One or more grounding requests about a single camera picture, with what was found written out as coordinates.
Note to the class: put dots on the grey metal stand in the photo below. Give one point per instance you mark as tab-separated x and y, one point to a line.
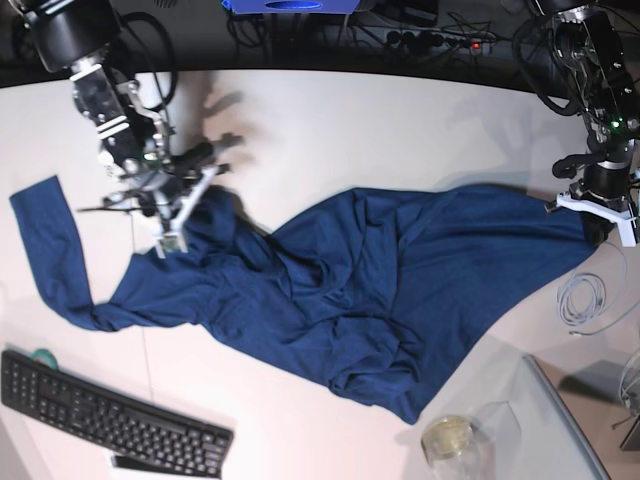
604	401

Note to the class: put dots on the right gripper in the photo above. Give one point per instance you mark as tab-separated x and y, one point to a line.
167	189

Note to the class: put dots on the clear glass jar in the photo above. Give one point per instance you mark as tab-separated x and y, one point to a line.
482	444

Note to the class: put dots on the blue box at top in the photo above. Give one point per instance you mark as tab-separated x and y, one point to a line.
291	6

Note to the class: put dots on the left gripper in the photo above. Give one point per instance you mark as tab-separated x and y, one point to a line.
601	195

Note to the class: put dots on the green tape roll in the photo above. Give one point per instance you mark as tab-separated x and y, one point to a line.
44	357

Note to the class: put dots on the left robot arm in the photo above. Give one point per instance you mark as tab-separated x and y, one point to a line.
588	53

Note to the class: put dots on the black keyboard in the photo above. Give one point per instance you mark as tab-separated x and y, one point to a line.
164	441

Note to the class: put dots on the black power strip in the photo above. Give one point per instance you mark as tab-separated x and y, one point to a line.
427	41

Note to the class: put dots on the blue t-shirt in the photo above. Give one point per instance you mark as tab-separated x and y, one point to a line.
377	295

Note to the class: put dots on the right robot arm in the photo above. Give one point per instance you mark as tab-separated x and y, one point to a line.
78	36

